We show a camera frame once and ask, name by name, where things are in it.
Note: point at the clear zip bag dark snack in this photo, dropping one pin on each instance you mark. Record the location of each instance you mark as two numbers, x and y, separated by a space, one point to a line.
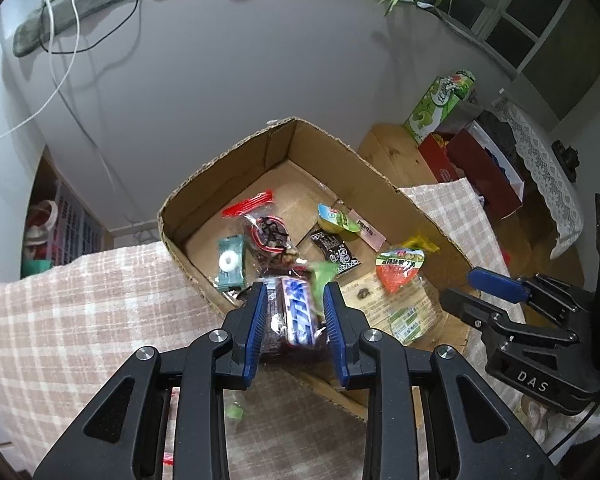
270 235

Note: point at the dark chocolate bar blue label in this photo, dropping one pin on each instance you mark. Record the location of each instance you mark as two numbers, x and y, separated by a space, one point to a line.
297 315

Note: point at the black patterned snack packet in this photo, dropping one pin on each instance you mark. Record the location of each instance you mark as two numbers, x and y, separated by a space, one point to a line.
335 252

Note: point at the checked beige tablecloth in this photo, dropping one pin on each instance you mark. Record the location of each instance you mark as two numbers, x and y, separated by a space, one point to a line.
80 310

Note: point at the green jelly cup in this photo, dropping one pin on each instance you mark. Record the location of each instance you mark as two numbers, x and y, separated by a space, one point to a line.
330 217

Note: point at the small green wrapper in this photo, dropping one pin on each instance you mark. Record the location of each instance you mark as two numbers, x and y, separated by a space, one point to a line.
235 412

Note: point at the white plastic basket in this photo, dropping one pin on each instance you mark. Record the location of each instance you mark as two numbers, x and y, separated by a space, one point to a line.
75 225

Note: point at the green carton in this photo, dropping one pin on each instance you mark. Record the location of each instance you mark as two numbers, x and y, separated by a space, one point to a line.
430 110

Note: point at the window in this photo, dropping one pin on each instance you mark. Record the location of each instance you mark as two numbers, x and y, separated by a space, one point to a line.
545 55

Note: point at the pink snack packet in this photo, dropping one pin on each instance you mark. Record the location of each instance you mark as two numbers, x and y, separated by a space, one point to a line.
367 230

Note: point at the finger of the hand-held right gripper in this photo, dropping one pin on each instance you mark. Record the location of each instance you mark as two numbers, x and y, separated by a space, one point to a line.
470 307
495 284

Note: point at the white lace cloth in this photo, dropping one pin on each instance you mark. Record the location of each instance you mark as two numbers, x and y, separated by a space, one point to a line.
545 170

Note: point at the orange-red box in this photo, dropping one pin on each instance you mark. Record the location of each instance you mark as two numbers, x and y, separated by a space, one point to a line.
437 157

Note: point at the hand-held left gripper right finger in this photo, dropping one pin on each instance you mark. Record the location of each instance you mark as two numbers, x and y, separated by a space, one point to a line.
335 330

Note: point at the dark small figurine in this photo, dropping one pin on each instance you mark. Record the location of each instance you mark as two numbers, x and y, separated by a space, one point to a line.
566 157

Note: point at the red white bag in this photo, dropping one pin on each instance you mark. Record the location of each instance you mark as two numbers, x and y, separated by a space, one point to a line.
40 230

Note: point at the dark red box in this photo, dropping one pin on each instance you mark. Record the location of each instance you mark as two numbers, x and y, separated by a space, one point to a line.
485 175

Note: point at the person's right hand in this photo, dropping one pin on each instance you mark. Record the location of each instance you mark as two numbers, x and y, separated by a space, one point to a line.
565 430

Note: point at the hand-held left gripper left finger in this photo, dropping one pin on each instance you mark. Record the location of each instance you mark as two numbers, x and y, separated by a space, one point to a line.
255 330

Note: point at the cardboard box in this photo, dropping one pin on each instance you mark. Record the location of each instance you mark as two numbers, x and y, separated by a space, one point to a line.
305 160

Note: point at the clear plastic bag green print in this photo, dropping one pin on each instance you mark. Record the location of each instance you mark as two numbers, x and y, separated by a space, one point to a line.
405 315

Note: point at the green mint candy packet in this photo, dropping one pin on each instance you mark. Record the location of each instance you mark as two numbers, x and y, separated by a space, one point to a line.
229 262

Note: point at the light green snack packet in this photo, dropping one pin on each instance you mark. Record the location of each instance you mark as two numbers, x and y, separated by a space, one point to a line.
325 275

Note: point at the yellow red green snack packet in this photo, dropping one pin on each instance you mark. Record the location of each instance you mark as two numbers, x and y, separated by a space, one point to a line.
397 270

